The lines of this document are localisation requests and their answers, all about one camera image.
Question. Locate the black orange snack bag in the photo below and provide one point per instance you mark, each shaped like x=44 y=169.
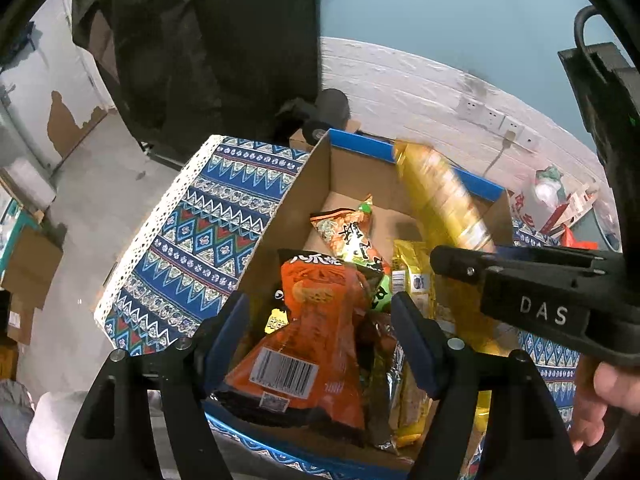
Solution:
x=310 y=340

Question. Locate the yellow noodle pack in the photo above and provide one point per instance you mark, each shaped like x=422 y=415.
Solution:
x=412 y=410

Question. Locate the black curtain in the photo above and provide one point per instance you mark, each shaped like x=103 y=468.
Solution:
x=200 y=60

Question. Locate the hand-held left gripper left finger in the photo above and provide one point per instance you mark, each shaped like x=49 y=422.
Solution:
x=225 y=345

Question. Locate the patterned blue tablecloth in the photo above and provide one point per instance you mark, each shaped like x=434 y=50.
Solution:
x=200 y=240

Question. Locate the person's right hand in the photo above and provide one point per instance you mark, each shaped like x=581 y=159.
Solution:
x=600 y=395

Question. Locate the teal box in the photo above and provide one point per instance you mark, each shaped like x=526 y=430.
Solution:
x=12 y=232

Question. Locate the small yellow snack packet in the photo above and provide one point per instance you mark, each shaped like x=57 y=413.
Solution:
x=276 y=322

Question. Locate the tall yellow snack packet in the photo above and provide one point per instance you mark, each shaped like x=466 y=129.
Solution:
x=440 y=195

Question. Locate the silver gold snack packet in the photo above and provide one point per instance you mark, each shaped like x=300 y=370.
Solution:
x=382 y=410

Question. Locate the dark red snack packet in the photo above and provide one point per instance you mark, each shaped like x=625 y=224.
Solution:
x=377 y=332

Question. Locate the large cardboard floor box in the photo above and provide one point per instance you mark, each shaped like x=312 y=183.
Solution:
x=30 y=265

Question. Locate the cardboard box with blue rim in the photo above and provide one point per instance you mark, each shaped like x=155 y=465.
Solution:
x=350 y=170

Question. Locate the white wall socket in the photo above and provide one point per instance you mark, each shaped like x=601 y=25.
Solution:
x=470 y=106
x=512 y=127
x=492 y=117
x=531 y=139

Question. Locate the white carton box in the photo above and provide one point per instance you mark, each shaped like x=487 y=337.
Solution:
x=580 y=205

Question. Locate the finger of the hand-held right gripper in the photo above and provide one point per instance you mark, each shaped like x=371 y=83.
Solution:
x=550 y=259
x=460 y=262

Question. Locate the black foam roll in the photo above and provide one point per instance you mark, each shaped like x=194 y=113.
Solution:
x=327 y=107

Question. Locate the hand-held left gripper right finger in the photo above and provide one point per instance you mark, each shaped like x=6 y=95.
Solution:
x=415 y=340

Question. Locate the small cardboard floor box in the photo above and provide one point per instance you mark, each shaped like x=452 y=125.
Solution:
x=20 y=320

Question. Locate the red white gift bag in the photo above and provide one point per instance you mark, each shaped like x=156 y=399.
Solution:
x=547 y=190

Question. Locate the green orange snack bag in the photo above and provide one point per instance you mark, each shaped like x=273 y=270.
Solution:
x=345 y=240

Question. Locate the person's light grey clothing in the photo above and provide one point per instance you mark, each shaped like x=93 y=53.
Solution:
x=55 y=432

